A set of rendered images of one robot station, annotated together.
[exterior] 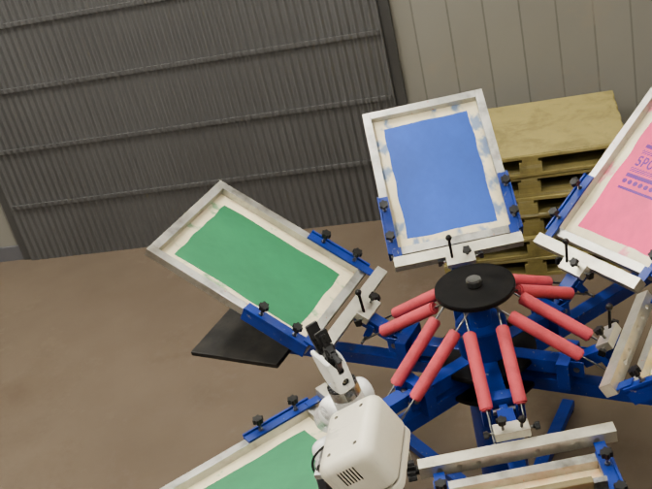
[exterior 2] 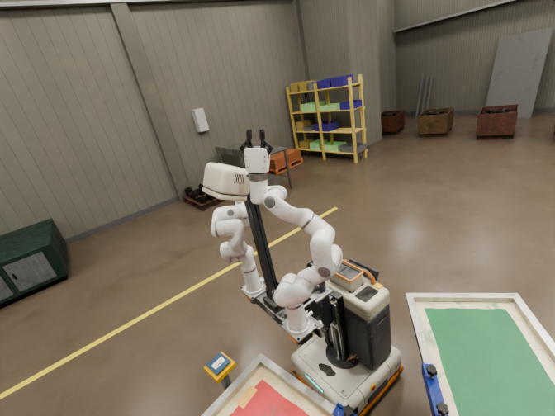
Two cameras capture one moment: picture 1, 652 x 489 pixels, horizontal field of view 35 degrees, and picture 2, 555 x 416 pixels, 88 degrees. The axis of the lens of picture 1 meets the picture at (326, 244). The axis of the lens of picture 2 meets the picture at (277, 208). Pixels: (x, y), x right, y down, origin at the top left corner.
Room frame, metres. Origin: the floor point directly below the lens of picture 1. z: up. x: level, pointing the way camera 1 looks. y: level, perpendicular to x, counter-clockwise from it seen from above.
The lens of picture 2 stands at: (2.79, -0.77, 2.33)
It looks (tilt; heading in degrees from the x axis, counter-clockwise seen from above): 24 degrees down; 133
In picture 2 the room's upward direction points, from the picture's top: 12 degrees counter-clockwise
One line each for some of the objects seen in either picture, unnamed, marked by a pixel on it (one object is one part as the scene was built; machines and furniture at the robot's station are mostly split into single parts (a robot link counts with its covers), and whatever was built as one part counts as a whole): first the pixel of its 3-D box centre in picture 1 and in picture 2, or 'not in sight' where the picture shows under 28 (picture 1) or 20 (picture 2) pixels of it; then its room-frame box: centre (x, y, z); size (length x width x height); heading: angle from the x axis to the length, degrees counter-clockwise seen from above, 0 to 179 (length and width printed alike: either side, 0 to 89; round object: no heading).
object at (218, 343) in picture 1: (342, 349); not in sight; (3.64, 0.04, 0.91); 1.34 x 0.41 x 0.08; 56
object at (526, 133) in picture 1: (531, 186); not in sight; (5.55, -1.32, 0.41); 1.15 x 0.80 x 0.82; 75
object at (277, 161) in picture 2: not in sight; (280, 160); (-2.32, 5.31, 0.20); 1.13 x 0.82 x 0.39; 75
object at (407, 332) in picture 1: (485, 353); not in sight; (3.26, -0.51, 0.99); 0.82 x 0.79 x 0.12; 176
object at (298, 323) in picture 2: not in sight; (297, 312); (2.02, 0.06, 1.21); 0.16 x 0.13 x 0.15; 75
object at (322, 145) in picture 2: not in sight; (325, 120); (-1.30, 6.29, 1.04); 2.26 x 0.61 x 2.09; 165
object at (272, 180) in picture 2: not in sight; (252, 166); (-2.06, 3.95, 0.52); 2.02 x 0.77 x 1.04; 165
